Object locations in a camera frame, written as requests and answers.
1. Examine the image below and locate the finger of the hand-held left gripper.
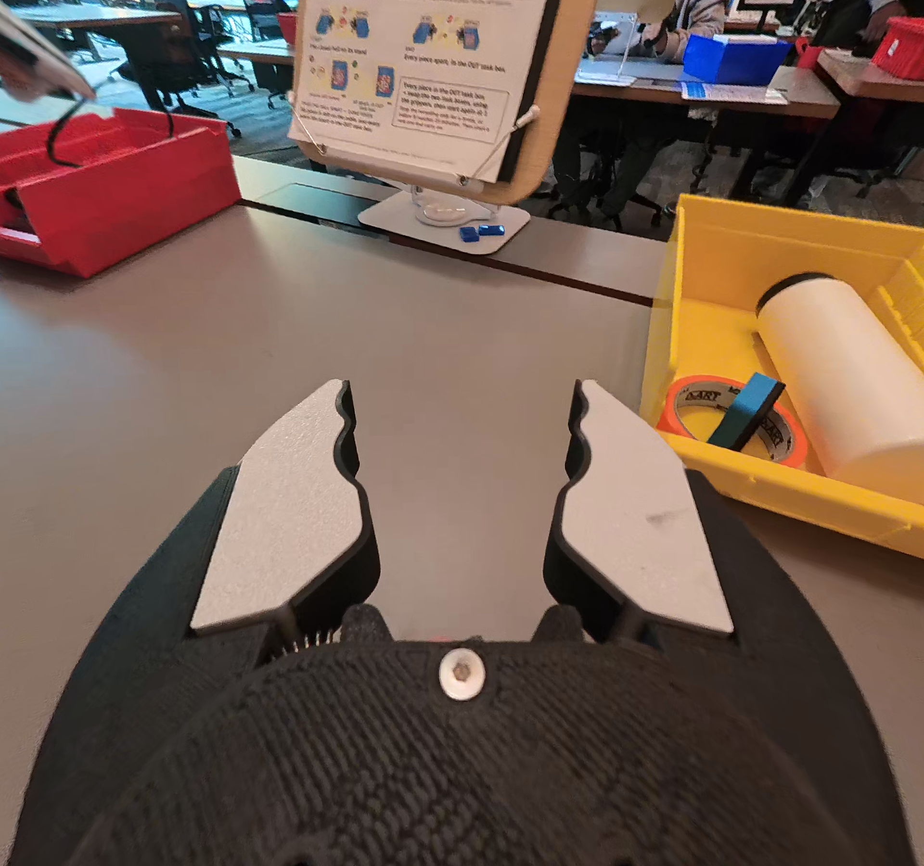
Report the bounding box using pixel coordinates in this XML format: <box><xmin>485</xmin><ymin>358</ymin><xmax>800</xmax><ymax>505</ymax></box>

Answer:
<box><xmin>0</xmin><ymin>0</ymin><xmax>96</xmax><ymax>103</ymax></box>

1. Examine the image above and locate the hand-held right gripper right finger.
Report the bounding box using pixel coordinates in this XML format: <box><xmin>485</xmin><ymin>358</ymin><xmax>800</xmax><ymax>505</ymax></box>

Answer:
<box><xmin>545</xmin><ymin>380</ymin><xmax>734</xmax><ymax>639</ymax></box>

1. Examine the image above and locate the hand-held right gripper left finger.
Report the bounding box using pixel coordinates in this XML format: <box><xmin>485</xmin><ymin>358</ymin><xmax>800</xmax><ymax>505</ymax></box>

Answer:
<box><xmin>191</xmin><ymin>380</ymin><xmax>381</xmax><ymax>633</ymax></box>

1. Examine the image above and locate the black cable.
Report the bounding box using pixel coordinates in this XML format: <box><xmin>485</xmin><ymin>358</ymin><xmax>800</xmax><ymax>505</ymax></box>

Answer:
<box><xmin>44</xmin><ymin>91</ymin><xmax>177</xmax><ymax>170</ymax></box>

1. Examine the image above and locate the orange tape roll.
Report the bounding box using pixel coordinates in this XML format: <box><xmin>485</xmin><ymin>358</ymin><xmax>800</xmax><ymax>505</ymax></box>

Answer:
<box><xmin>659</xmin><ymin>374</ymin><xmax>814</xmax><ymax>471</ymax></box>

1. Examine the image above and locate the blue and black sponge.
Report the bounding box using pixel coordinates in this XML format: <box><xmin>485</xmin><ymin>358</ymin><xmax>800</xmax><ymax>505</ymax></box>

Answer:
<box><xmin>706</xmin><ymin>371</ymin><xmax>786</xmax><ymax>453</ymax></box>

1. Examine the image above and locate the red plastic bin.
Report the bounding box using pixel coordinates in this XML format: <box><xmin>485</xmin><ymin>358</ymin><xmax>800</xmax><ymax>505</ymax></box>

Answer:
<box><xmin>870</xmin><ymin>16</ymin><xmax>924</xmax><ymax>82</ymax></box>
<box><xmin>0</xmin><ymin>106</ymin><xmax>244</xmax><ymax>280</ymax></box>

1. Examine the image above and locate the yellow plastic bin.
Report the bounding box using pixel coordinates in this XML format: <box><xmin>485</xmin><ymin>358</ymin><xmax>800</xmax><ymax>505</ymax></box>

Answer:
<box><xmin>639</xmin><ymin>194</ymin><xmax>924</xmax><ymax>562</ymax></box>

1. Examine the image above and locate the white cylinder with black cap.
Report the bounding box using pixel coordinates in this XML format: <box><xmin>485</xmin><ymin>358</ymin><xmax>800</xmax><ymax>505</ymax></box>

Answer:
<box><xmin>754</xmin><ymin>272</ymin><xmax>924</xmax><ymax>508</ymax></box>

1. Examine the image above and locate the black office chair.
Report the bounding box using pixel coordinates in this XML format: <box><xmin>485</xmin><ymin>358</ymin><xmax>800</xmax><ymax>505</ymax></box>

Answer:
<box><xmin>128</xmin><ymin>0</ymin><xmax>242</xmax><ymax>105</ymax></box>

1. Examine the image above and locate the white stand base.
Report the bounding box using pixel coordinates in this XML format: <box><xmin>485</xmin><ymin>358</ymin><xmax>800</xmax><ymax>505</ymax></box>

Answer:
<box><xmin>359</xmin><ymin>185</ymin><xmax>531</xmax><ymax>256</ymax></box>

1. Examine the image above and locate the instruction sheet board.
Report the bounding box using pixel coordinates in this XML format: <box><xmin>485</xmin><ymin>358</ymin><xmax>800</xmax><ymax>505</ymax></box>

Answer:
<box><xmin>286</xmin><ymin>0</ymin><xmax>609</xmax><ymax>207</ymax></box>

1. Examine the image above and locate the blue plastic bin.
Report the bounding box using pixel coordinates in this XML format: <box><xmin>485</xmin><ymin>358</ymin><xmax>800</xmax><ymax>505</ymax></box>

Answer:
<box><xmin>680</xmin><ymin>32</ymin><xmax>794</xmax><ymax>86</ymax></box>

